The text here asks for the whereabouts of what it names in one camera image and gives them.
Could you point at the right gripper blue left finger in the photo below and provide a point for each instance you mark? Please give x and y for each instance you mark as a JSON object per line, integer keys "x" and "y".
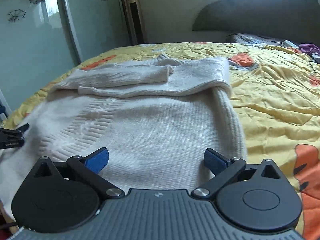
{"x": 86, "y": 170}

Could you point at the white knit sweater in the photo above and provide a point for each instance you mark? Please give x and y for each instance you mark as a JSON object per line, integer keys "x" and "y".
{"x": 155, "y": 117}

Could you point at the yellow carrot print quilt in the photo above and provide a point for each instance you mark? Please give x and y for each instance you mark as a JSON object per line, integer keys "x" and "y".
{"x": 277, "y": 103}

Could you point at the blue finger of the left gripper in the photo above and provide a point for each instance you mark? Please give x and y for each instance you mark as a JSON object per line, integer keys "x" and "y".
{"x": 12, "y": 138}

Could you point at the purple cloth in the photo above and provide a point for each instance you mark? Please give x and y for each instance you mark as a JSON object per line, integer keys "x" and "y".
{"x": 309, "y": 49}

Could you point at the grey-green padded headboard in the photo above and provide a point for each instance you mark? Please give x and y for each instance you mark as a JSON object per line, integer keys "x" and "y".
{"x": 294, "y": 20}

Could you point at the plaid patterned pillow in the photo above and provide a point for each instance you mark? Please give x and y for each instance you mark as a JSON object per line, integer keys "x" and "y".
{"x": 243, "y": 38}

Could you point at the glass floral wardrobe sliding doors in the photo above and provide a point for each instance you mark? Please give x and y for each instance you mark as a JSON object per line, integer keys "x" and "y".
{"x": 43, "y": 39}

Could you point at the gold tower air conditioner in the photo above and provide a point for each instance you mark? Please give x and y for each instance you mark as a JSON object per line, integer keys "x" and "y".
{"x": 136, "y": 23}

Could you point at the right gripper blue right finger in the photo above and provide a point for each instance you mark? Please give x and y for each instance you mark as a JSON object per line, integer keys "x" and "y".
{"x": 226, "y": 171}

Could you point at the white remote control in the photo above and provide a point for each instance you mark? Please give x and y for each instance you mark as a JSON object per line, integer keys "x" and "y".
{"x": 290, "y": 44}

